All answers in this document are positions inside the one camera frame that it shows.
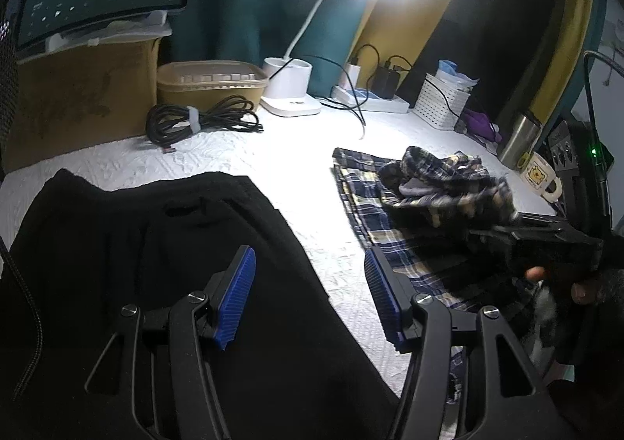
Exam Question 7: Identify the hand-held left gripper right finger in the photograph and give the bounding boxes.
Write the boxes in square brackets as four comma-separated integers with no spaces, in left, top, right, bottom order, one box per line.
[363,246,581,440]

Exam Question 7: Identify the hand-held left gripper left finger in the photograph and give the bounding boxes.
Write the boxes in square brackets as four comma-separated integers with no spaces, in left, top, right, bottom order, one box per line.
[84,245,257,440]

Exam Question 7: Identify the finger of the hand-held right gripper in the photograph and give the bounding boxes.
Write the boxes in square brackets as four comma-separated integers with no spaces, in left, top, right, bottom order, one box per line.
[468,213,603,271]

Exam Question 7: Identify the plaid pants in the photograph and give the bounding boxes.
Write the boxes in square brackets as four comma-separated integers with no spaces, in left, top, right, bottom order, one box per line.
[331,145,561,402]

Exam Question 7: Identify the black pants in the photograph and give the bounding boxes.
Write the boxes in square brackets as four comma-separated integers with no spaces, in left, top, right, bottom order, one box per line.
[0,169,401,440]

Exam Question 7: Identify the person's right hand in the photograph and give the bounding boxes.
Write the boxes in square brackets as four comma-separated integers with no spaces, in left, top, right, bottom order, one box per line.
[524,266,624,309]

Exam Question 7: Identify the white mug with yellow print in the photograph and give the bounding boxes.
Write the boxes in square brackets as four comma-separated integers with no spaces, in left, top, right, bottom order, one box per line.
[518,151,564,203]

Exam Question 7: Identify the steel tumbler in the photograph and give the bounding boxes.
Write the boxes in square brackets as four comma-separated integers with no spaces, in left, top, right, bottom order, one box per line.
[496,111,542,171]

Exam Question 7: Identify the purple cloth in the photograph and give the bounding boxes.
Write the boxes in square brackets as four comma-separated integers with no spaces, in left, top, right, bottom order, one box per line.
[461,108,503,143]

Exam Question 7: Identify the teal curtain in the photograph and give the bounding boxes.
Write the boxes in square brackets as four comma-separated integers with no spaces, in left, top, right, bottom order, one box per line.
[575,0,610,104]
[166,0,371,97]

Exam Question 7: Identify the yellow curtain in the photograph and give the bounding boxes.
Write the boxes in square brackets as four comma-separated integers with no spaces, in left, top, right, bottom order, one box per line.
[529,0,598,124]
[348,0,486,80]

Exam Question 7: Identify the white textured table cover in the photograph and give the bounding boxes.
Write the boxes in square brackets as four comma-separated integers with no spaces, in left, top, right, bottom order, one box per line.
[0,103,561,440]

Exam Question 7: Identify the white woven basket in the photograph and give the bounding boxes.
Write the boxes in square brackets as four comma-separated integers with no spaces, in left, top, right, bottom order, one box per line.
[413,73,471,130]

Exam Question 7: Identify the blue face masks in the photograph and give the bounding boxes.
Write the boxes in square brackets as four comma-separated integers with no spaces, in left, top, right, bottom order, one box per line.
[435,60,481,90]

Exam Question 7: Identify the dark window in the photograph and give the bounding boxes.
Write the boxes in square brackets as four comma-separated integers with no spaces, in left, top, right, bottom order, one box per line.
[395,0,571,138]

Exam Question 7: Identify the white power strip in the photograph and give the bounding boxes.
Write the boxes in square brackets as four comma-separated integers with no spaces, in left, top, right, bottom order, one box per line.
[331,85,410,115]

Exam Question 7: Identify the black charger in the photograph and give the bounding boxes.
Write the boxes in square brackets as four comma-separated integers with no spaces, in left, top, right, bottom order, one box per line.
[373,69,401,99]

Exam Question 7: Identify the beige lidded food container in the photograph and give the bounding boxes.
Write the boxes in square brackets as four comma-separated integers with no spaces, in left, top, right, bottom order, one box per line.
[156,60,269,109]

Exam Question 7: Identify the white desk lamp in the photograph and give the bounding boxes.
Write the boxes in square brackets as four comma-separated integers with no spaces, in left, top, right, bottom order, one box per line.
[259,0,427,118]

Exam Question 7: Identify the cardboard box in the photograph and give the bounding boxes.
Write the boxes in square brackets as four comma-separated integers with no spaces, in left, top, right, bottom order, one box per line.
[5,37,161,172]

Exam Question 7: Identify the white tablet stand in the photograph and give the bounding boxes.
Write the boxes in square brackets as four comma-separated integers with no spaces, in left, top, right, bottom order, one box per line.
[17,13,174,63]

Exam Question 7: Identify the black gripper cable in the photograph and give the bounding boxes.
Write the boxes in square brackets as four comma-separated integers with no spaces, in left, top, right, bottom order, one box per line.
[582,50,624,168]

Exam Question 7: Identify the coiled black cable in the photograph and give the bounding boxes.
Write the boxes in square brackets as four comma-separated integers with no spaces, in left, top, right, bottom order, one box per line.
[146,95,264,153]

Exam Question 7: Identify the black braided cable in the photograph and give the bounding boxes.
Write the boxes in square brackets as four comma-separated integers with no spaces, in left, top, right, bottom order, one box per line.
[0,235,46,399]

